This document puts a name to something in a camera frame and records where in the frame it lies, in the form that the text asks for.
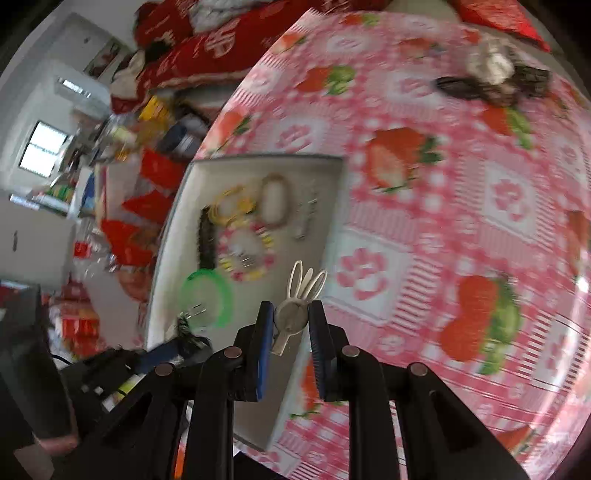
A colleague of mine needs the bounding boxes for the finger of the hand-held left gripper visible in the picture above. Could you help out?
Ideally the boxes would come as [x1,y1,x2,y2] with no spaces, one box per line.
[134,339,188,371]

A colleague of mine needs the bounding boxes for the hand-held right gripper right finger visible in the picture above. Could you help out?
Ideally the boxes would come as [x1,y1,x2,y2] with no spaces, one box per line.
[308,299,532,480]

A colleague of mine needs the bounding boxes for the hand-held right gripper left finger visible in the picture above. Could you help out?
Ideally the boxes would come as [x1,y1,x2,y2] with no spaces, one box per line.
[51,301,277,480]

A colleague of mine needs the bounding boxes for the cream rabbit hair clip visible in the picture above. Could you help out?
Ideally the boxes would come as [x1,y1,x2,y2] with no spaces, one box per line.
[270,260,328,356]

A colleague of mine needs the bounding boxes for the green plastic bangle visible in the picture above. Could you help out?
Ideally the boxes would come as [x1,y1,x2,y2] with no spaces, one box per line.
[179,269,233,330]

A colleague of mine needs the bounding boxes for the colourful spiral hair tie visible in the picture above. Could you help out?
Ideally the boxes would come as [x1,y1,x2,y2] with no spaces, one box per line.
[217,219,277,282]

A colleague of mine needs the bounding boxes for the black beaded hair clip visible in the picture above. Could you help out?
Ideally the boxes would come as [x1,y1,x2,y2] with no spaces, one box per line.
[198,206,217,270]

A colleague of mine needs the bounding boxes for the silver dangle earrings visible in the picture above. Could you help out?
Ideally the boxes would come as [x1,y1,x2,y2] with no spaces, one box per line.
[293,182,321,241]

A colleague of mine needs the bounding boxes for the beige braided hair tie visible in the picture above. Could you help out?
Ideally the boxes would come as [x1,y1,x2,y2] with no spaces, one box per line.
[259,174,294,228]

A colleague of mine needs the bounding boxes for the yellow spiral hair tie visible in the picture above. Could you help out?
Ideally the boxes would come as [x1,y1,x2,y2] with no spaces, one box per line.
[210,185,257,227]

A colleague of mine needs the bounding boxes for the white tray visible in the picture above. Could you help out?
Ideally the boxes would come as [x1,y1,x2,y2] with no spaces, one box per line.
[144,154,346,452]

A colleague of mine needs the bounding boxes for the black panel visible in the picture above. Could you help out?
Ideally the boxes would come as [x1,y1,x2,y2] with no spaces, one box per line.
[0,277,80,462]

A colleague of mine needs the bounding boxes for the white cabinet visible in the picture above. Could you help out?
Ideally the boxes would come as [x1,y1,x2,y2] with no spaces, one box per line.
[0,196,77,291]

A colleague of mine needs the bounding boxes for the pile of colourful packets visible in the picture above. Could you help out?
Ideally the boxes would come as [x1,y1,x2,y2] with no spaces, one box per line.
[48,92,218,365]

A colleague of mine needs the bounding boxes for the window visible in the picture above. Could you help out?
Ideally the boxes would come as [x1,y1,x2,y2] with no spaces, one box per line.
[18,120,70,178]

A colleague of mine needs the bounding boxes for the white air conditioner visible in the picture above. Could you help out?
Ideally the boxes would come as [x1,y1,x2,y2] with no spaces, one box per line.
[46,60,114,121]

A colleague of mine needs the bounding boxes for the dark brown long hair clip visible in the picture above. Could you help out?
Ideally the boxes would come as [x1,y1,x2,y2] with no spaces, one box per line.
[435,75,490,100]

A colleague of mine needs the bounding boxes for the red plastic bag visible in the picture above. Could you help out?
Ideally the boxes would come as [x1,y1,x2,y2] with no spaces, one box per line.
[450,0,552,51]

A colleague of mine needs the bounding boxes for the wall picture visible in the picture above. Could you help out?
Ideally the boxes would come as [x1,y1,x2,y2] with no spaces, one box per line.
[85,39,127,77]

